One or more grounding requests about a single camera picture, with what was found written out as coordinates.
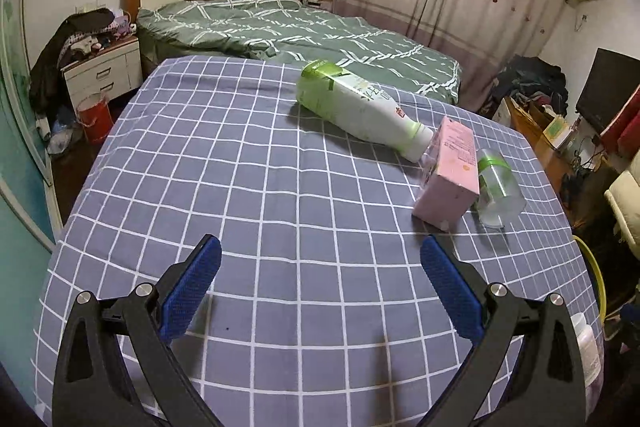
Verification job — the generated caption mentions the plastic bags on floor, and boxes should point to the plastic bags on floor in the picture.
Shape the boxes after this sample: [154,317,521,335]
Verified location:
[46,117,84,158]

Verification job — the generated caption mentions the red cushion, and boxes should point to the red cushion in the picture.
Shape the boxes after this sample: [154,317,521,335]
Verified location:
[599,86,640,158]

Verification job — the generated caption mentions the green lidded box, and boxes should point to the green lidded box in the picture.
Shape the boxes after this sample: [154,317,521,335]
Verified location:
[542,117,572,144]

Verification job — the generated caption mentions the black television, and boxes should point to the black television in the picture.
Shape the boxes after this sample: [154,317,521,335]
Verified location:
[575,48,640,136]

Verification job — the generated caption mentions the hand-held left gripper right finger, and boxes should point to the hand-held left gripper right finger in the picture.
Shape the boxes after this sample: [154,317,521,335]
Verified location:
[419,234,587,427]

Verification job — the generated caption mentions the pink carton box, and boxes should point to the pink carton box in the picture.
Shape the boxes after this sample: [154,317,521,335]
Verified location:
[412,116,481,234]

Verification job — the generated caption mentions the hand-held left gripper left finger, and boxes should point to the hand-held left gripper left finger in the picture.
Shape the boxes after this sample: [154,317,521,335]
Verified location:
[51,234,226,427]

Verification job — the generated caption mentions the cream chair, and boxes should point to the cream chair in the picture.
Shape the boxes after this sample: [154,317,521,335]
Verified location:
[603,169,640,259]

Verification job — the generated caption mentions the clothes pile by curtain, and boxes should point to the clothes pile by curtain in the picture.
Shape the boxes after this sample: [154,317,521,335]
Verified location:
[479,54,571,118]

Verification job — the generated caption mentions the white nightstand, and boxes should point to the white nightstand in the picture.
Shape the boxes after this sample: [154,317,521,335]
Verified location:
[60,34,144,108]

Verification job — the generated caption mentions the wooden desk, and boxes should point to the wooden desk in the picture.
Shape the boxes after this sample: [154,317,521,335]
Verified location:
[501,96,577,188]

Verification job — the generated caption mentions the wardrobe sliding door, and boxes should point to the wardrobe sliding door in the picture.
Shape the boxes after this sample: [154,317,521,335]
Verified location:
[0,0,67,254]

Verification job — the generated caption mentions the dark clothes pile on nightstand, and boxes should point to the dark clothes pile on nightstand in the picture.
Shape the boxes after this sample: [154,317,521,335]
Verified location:
[28,7,139,114]

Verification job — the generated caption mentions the white pill bottle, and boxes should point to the white pill bottle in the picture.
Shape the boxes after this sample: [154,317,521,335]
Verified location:
[570,312,603,391]

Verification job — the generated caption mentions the purple checked tablecloth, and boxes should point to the purple checked tablecloth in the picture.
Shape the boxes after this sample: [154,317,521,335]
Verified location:
[31,55,606,427]

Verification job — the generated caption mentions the red bucket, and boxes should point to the red bucket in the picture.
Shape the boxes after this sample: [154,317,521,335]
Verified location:
[74,92,112,144]

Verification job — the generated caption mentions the clear cup with green label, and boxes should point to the clear cup with green label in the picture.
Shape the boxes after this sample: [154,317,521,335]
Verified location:
[472,149,527,229]

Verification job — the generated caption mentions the white and green plastic bottle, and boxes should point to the white and green plastic bottle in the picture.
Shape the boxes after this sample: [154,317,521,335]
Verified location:
[296,59,435,164]

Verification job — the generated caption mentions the green checked bed blanket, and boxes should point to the green checked bed blanket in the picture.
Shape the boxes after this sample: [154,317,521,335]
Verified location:
[136,0,461,104]

